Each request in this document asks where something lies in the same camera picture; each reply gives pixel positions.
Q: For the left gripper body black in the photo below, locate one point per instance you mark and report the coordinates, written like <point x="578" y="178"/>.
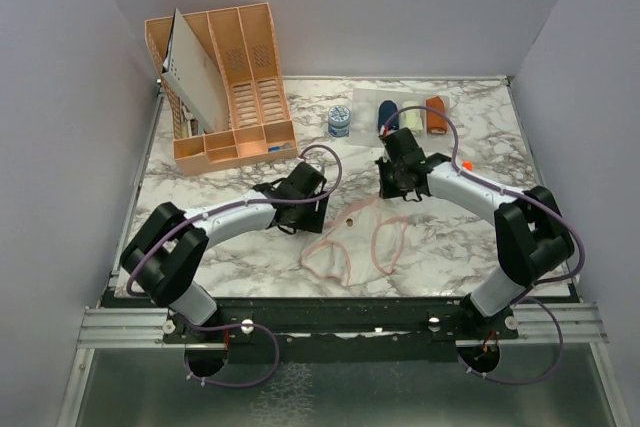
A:
<point x="309" y="218"/>

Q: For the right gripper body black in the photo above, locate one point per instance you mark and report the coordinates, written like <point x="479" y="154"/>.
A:
<point x="391" y="183"/>

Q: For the navy blue underwear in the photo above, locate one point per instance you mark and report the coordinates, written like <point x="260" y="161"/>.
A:
<point x="387" y="119"/>

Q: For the white pink underwear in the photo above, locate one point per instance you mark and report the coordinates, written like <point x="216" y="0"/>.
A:
<point x="361" y="244"/>

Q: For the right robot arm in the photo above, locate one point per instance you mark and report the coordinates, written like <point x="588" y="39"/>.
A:
<point x="531" y="239"/>

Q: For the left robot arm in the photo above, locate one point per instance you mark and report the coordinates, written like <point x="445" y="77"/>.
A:
<point x="165" y="253"/>

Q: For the rolled cream cloth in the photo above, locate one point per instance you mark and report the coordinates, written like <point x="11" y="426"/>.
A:
<point x="412" y="118"/>

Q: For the rolled orange cloth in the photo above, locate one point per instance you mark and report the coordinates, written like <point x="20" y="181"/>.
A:
<point x="435" y="123"/>

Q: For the clear plastic tray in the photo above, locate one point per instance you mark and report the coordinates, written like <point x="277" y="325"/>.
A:
<point x="364" y="114"/>

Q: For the small blue white jar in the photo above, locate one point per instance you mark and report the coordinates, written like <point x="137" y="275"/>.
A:
<point x="339" y="119"/>

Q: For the orange desk file organizer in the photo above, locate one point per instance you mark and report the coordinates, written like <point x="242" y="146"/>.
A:
<point x="241" y="41"/>

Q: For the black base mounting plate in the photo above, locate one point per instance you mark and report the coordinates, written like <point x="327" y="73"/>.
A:
<point x="315" y="330"/>

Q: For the white perforated board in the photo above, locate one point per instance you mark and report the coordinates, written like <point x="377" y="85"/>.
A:
<point x="191" y="74"/>

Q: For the aluminium rail frame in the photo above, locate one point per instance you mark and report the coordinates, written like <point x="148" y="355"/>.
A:
<point x="556" y="373"/>

